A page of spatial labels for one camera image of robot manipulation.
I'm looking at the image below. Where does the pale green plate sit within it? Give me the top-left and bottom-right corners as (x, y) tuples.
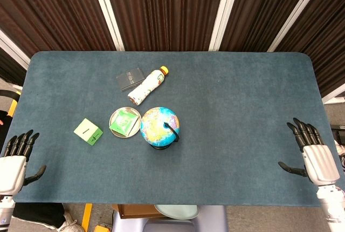
(154, 204), (199, 221)

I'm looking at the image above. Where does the white sneaker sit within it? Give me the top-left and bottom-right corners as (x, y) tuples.
(57, 210), (86, 232)

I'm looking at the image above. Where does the green cube with numbers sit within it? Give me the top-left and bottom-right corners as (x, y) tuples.
(73, 118), (104, 146)

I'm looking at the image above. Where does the green paper packet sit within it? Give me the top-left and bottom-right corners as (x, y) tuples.
(109, 109), (139, 135)

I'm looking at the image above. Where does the white partition post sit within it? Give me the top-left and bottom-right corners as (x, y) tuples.
(0, 29), (31, 70)
(321, 88), (345, 105)
(88, 0), (125, 52)
(209, 0), (244, 52)
(266, 0), (338, 53)

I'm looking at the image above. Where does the brown pleated partition panel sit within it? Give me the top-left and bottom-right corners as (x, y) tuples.
(0, 47), (28, 86)
(101, 0), (229, 52)
(219, 0), (322, 52)
(0, 0), (117, 58)
(274, 0), (345, 98)

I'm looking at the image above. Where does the black device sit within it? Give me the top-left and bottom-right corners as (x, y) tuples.
(329, 124), (345, 146)

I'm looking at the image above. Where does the yellow box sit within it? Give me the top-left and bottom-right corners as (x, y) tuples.
(93, 223), (112, 232)

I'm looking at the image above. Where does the brown cardboard box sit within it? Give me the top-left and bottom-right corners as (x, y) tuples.
(112, 204), (165, 220)

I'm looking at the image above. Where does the black trousers leg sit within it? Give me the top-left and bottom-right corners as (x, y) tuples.
(11, 203), (66, 230)

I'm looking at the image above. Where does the white bottle with orange cap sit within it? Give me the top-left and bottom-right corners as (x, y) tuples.
(127, 65), (170, 106)

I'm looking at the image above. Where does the yellow flat bar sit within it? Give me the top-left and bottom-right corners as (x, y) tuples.
(81, 203), (93, 232)

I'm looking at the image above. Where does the round metal plate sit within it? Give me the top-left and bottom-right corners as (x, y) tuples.
(109, 105), (142, 138)

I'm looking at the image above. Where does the grey plastic stool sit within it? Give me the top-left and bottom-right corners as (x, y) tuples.
(111, 204), (229, 232)

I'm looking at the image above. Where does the blue globe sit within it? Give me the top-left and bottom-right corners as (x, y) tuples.
(140, 106), (181, 151)

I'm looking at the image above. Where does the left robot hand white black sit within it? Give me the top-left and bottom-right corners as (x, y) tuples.
(0, 129), (47, 195)

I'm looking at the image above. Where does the blue table cloth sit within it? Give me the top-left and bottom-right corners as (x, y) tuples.
(0, 51), (345, 208)

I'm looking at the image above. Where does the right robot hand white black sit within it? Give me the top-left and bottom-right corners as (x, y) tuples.
(278, 118), (341, 186)

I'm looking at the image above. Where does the black flat box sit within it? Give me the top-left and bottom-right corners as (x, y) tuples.
(116, 67), (146, 93)

